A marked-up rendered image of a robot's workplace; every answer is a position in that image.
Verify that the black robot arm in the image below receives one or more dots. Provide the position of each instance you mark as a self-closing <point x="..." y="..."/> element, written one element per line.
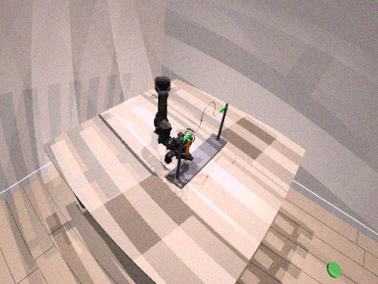
<point x="163" y="127"/>

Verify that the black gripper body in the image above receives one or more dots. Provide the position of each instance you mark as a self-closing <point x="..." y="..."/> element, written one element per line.
<point x="172" y="152"/>

